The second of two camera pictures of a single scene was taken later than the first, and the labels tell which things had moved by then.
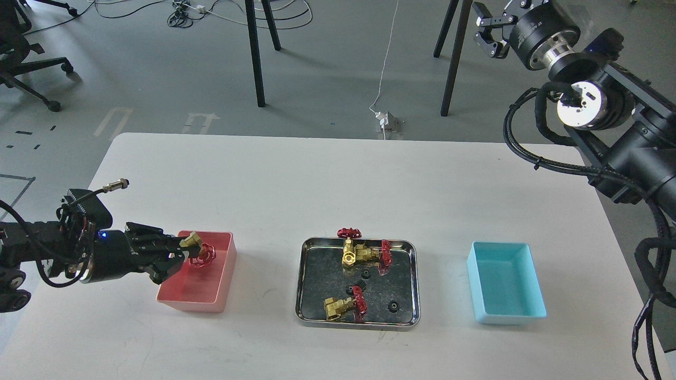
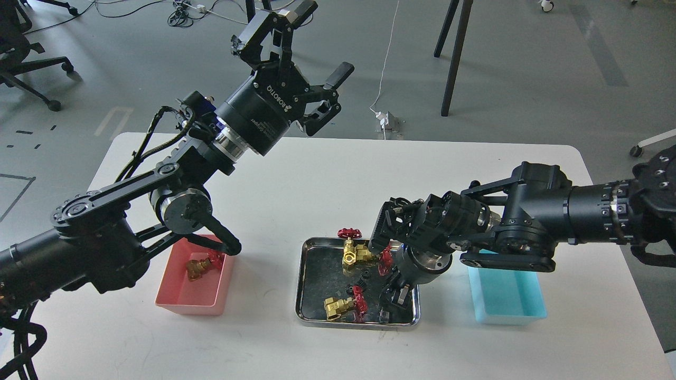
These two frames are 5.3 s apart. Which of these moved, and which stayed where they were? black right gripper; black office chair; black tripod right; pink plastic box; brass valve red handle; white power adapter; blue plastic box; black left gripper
Moved: black left gripper; black right gripper; brass valve red handle
Stayed: black tripod right; blue plastic box; black office chair; white power adapter; pink plastic box
